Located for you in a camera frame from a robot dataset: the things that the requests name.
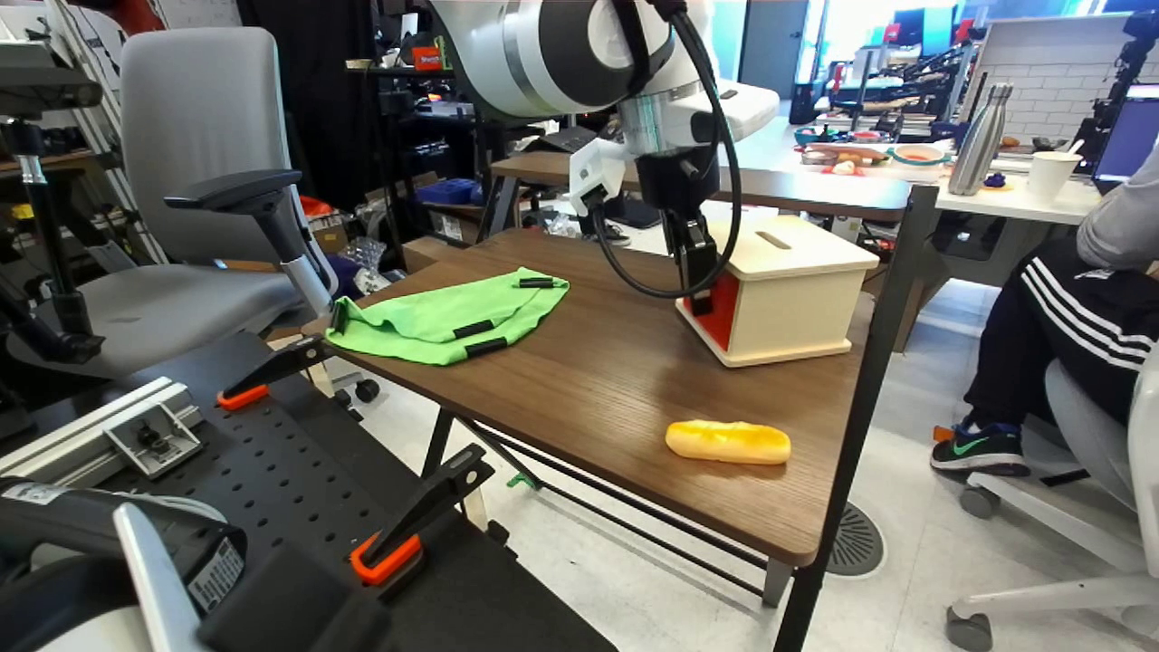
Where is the steel water bottle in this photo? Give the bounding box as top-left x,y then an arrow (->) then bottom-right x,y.
947,79 -> 1018,200

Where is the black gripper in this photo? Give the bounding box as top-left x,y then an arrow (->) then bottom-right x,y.
633,140 -> 729,299

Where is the white cup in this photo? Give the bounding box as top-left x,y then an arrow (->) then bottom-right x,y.
1023,147 -> 1085,206

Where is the yellow toy bread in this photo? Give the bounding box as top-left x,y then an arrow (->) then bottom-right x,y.
663,411 -> 797,472

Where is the cream wooden box with slot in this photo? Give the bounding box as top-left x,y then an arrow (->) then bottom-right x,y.
672,211 -> 884,374

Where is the person in grey hoodie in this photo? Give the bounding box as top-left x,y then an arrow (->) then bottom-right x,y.
926,140 -> 1159,476

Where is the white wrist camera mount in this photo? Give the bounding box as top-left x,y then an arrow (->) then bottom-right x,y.
560,126 -> 633,211

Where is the black tripod stand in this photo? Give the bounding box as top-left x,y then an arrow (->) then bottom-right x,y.
0,43 -> 107,369

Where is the open laptop with purple screen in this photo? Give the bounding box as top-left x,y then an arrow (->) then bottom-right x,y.
1085,91 -> 1159,193

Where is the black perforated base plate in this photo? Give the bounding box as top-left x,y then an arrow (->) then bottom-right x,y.
0,354 -> 624,652

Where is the tray with orange items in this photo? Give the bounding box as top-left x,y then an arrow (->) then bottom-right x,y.
797,135 -> 960,173

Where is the grey armrest office chair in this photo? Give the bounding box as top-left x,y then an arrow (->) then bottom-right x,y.
0,20 -> 344,381

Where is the light grey office chair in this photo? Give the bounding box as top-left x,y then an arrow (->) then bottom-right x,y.
943,344 -> 1159,652

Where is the wooden brown table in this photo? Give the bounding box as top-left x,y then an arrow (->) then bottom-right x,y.
414,176 -> 947,652

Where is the white grid panel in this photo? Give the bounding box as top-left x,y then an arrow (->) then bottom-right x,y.
966,10 -> 1141,147

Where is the green cloth with black patches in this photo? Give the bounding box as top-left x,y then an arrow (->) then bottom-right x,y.
322,265 -> 576,374

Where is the black clamp with orange handle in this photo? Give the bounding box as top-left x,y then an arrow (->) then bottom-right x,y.
349,440 -> 500,593
214,334 -> 338,417

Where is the round floor drain cover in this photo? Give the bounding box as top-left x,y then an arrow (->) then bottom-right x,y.
821,501 -> 889,583

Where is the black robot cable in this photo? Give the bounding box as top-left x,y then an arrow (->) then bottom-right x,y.
588,0 -> 746,304

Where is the aluminium extrusion rail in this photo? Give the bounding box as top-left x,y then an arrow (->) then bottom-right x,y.
0,374 -> 208,488

